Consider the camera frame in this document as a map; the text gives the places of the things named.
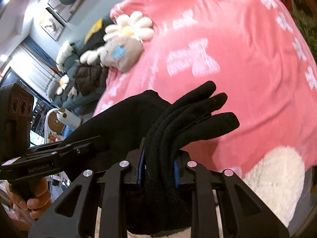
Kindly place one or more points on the dark brown puffer jacket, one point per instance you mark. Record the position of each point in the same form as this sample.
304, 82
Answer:
88, 78

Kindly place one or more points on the black knit gloves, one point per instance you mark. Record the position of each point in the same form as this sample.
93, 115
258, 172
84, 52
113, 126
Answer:
163, 129

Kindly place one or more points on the white plush toy on sofa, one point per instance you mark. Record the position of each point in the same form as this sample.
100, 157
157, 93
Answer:
65, 51

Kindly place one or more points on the small daisy pillow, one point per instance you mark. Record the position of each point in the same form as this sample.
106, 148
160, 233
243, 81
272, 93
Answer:
63, 83

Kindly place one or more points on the pink bow-print blanket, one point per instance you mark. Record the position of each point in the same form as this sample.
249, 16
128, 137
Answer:
253, 52

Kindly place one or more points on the framed bird picture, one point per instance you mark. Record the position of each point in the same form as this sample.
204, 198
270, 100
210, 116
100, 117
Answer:
52, 26

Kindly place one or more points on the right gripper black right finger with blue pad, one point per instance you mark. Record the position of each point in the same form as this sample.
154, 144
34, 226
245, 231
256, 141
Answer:
215, 204

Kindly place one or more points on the person's left hand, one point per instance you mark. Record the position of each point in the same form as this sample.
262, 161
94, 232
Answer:
36, 205

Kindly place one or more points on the white daisy flower pillow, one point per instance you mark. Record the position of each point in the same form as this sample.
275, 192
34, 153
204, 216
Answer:
135, 25

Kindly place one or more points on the grey bear plush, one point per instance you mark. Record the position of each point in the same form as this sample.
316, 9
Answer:
121, 52

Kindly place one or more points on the cream fluffy cushion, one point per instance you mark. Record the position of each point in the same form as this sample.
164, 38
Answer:
278, 180

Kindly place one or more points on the yellow black cushion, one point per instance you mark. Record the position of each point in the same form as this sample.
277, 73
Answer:
98, 25

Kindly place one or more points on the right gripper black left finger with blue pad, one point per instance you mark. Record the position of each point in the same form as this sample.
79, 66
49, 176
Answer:
112, 197

